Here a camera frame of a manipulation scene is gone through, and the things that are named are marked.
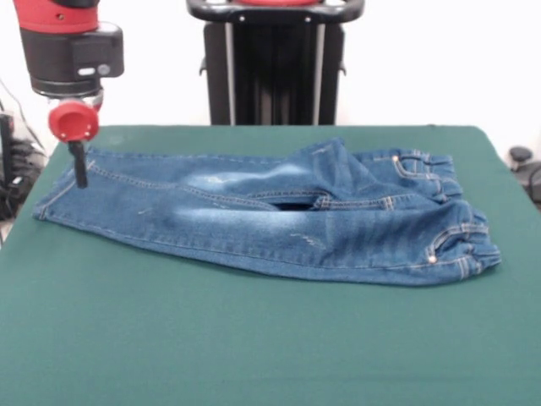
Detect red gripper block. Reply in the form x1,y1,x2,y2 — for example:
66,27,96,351
46,93,105,188

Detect blue denim jeans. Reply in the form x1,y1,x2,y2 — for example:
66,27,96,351
32,137,503,288

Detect black electronics box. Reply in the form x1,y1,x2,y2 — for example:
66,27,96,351
0,112,16,184

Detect dark green table cloth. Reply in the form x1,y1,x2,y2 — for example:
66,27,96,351
0,124,541,406

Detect black chair base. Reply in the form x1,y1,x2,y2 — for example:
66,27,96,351
509,145,541,211

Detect black cable bundle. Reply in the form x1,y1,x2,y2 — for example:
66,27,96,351
0,137,46,221

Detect black robot pedestal stand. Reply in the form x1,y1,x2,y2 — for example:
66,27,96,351
185,0,367,127

